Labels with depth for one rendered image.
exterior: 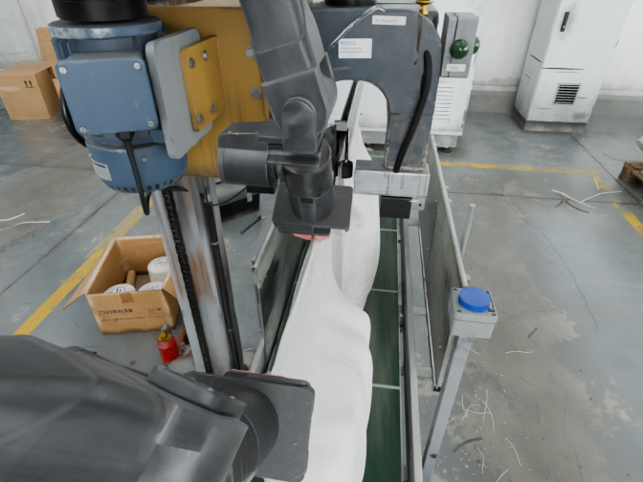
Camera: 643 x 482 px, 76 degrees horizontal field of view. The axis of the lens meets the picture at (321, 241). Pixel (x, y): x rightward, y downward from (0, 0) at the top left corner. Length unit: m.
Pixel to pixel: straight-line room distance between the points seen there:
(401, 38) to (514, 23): 4.23
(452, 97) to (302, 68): 3.24
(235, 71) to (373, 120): 2.90
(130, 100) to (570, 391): 1.81
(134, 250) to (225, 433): 2.17
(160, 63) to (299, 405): 0.48
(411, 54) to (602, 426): 1.55
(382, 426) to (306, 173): 0.88
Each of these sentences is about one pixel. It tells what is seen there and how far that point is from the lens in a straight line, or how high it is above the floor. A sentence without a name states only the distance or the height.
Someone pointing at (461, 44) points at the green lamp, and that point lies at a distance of 0.75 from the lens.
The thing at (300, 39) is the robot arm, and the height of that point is 1.35.
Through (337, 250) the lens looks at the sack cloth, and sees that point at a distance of 1.24.
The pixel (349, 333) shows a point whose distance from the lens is 0.78.
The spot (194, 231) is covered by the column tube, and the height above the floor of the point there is 0.85.
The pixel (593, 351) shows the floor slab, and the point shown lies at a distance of 2.19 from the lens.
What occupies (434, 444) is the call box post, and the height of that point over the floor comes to 0.34.
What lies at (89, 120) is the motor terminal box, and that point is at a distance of 0.63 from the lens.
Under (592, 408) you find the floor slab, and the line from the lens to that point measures 1.97.
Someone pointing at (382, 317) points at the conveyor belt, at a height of 0.38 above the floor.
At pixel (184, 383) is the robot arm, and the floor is 1.27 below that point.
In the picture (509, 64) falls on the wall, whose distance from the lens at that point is 5.02.
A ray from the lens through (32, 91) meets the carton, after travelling 5.32.
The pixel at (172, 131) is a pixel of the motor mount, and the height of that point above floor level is 1.20.
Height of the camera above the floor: 1.41
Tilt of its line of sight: 35 degrees down
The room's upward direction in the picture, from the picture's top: straight up
